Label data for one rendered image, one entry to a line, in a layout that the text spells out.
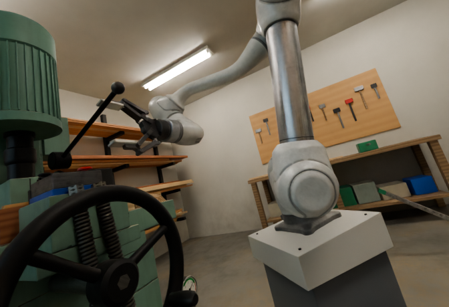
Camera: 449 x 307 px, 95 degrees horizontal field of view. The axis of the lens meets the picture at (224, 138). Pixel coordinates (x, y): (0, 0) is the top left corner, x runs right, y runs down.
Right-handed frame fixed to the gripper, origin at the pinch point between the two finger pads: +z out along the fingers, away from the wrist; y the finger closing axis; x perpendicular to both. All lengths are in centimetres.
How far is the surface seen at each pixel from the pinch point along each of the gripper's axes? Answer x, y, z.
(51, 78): -5.3, 17.2, 9.2
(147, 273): -9.5, -40.3, -5.1
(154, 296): -10.9, -46.2, -6.1
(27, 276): -0.9, -31.1, 20.0
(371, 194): 45, -92, -278
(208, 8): 18, 156, -137
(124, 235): 2.7, -30.7, 5.8
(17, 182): -13.8, -9.8, 16.1
